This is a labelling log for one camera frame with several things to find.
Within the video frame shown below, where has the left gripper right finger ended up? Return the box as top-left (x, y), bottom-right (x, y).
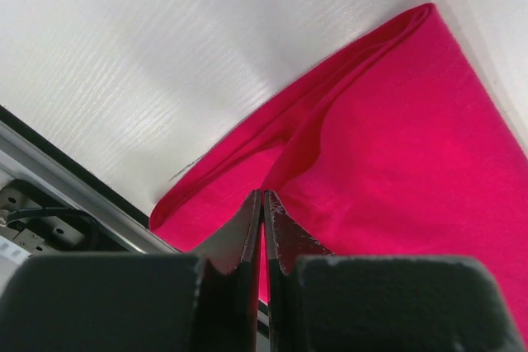
top-left (263, 191), bottom-right (526, 351)

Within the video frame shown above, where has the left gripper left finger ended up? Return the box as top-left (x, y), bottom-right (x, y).
top-left (1, 190), bottom-right (262, 351)

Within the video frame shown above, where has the pink t shirt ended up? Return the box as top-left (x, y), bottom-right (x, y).
top-left (149, 3), bottom-right (527, 332)

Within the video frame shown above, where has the black cable with bracket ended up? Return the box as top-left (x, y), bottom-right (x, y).
top-left (0, 178), bottom-right (101, 252)

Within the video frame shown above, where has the aluminium side rail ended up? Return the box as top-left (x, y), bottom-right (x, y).
top-left (1, 108), bottom-right (177, 253)

